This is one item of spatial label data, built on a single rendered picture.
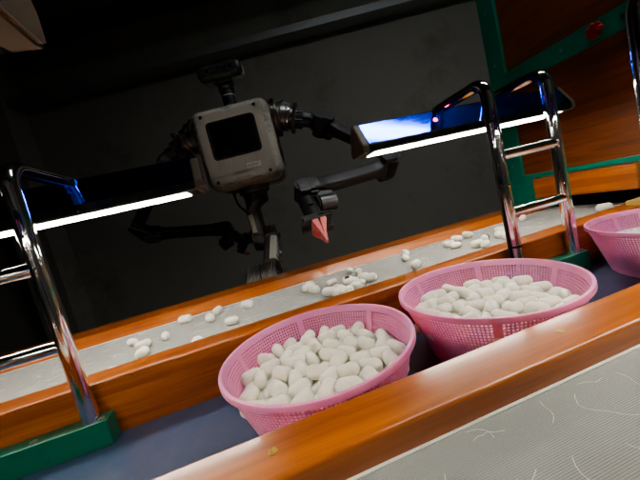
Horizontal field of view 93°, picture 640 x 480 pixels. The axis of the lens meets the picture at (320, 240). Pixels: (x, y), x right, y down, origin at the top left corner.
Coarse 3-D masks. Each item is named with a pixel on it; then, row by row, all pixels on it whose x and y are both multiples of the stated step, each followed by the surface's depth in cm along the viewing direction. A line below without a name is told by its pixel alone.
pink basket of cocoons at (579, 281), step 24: (480, 264) 59; (504, 264) 57; (528, 264) 54; (552, 264) 50; (408, 288) 56; (432, 288) 59; (576, 288) 44; (552, 312) 35; (432, 336) 44; (456, 336) 40; (504, 336) 37
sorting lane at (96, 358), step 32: (544, 224) 89; (416, 256) 89; (448, 256) 80; (288, 288) 90; (320, 288) 81; (192, 320) 80; (224, 320) 73; (256, 320) 67; (96, 352) 73; (128, 352) 67; (0, 384) 67; (32, 384) 62
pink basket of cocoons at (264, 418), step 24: (312, 312) 55; (360, 312) 52; (384, 312) 48; (264, 336) 51; (288, 336) 53; (408, 336) 40; (240, 360) 45; (408, 360) 36; (240, 384) 42; (360, 384) 30; (384, 384) 32; (240, 408) 32; (264, 408) 30; (288, 408) 29; (312, 408) 29; (264, 432) 33
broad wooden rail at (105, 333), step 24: (480, 216) 116; (408, 240) 104; (432, 240) 102; (336, 264) 96; (360, 264) 96; (240, 288) 94; (264, 288) 90; (168, 312) 85; (192, 312) 85; (96, 336) 81; (120, 336) 81
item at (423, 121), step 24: (528, 96) 80; (384, 120) 72; (408, 120) 72; (432, 120) 73; (456, 120) 74; (480, 120) 74; (504, 120) 76; (360, 144) 68; (384, 144) 69; (408, 144) 71
